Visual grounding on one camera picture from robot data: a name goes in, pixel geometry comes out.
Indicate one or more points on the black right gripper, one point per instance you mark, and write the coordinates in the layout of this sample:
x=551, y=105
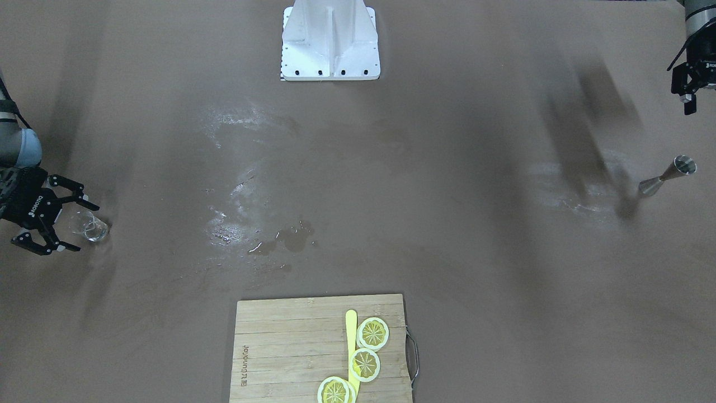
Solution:
x=31, y=204

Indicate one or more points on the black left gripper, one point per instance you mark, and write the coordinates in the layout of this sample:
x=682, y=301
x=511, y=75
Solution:
x=702, y=60

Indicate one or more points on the clear glass measuring cup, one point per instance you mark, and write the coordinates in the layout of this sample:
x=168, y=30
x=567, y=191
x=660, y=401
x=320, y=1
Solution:
x=84, y=223

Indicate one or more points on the steel double jigger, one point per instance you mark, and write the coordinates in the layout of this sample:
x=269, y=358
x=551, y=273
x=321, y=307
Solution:
x=680, y=166

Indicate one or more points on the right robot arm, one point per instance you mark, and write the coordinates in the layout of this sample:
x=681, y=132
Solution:
x=21, y=148

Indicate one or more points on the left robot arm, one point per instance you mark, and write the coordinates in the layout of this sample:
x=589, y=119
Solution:
x=699, y=19

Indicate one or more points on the bamboo cutting board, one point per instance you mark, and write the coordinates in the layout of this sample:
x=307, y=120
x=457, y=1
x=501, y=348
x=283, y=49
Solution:
x=284, y=348

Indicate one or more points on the yellow plastic knife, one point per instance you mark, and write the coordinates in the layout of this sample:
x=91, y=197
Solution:
x=351, y=325

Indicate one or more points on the lower lemon slice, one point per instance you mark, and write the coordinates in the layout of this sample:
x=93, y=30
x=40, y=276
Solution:
x=335, y=389

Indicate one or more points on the lemon slice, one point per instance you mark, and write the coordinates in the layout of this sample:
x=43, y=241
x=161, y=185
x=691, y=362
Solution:
x=335, y=389
x=364, y=365
x=372, y=334

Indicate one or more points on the upper lemon slice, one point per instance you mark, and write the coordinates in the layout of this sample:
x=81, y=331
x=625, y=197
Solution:
x=372, y=334

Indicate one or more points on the middle lemon slice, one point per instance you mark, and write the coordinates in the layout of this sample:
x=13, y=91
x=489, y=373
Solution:
x=364, y=365

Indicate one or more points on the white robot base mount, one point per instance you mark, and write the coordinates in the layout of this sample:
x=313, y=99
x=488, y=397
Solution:
x=329, y=40

